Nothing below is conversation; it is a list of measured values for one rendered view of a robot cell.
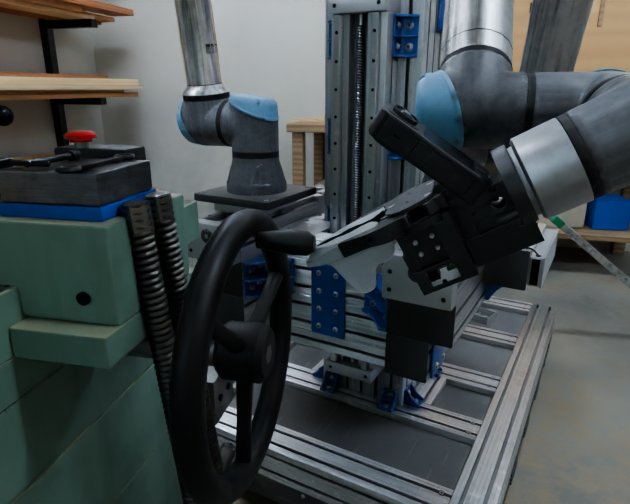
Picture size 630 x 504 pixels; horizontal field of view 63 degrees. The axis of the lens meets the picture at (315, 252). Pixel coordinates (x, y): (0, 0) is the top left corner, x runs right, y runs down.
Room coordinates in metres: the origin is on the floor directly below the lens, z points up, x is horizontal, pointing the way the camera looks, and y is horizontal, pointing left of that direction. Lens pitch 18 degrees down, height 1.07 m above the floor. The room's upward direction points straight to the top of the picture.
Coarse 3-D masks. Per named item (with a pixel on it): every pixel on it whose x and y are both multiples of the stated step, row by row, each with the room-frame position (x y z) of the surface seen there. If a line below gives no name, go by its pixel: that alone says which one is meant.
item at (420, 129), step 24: (384, 120) 0.44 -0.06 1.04; (408, 120) 0.45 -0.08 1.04; (384, 144) 0.44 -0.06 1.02; (408, 144) 0.44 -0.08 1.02; (432, 144) 0.43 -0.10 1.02; (432, 168) 0.43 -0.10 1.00; (456, 168) 0.43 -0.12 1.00; (480, 168) 0.45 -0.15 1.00; (456, 192) 0.43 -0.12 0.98; (480, 192) 0.43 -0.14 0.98
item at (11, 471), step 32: (64, 384) 0.45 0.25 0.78; (96, 384) 0.50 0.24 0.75; (128, 384) 0.55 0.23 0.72; (0, 416) 0.38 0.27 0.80; (32, 416) 0.41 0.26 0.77; (64, 416) 0.45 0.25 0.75; (96, 416) 0.49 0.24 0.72; (0, 448) 0.37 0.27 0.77; (32, 448) 0.40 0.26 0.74; (64, 448) 0.44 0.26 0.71; (0, 480) 0.36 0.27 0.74; (32, 480) 0.40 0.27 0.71
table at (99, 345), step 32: (192, 224) 0.76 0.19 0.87; (0, 288) 0.41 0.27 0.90; (0, 320) 0.40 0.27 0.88; (32, 320) 0.41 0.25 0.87; (64, 320) 0.41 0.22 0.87; (128, 320) 0.42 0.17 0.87; (0, 352) 0.39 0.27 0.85; (32, 352) 0.40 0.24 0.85; (64, 352) 0.39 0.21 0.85; (96, 352) 0.38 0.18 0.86; (128, 352) 0.41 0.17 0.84
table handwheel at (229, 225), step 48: (240, 240) 0.43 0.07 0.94; (192, 288) 0.37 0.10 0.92; (288, 288) 0.58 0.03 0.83; (192, 336) 0.35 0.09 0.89; (240, 336) 0.44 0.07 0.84; (288, 336) 0.58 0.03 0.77; (192, 384) 0.33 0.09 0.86; (240, 384) 0.45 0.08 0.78; (192, 432) 0.33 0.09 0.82; (240, 432) 0.45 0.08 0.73; (192, 480) 0.33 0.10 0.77; (240, 480) 0.41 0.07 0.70
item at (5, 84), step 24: (0, 0) 3.01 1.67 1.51; (24, 0) 3.11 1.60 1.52; (48, 0) 3.28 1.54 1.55; (72, 0) 3.40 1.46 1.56; (48, 24) 3.81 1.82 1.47; (72, 24) 3.76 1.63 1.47; (96, 24) 3.77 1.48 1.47; (48, 48) 3.82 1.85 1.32; (0, 72) 2.88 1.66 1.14; (48, 72) 3.82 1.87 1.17; (0, 96) 2.80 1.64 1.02; (24, 96) 2.96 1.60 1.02; (48, 96) 3.13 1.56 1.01; (72, 96) 3.33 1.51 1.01; (96, 96) 3.55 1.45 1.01; (120, 96) 3.81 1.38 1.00
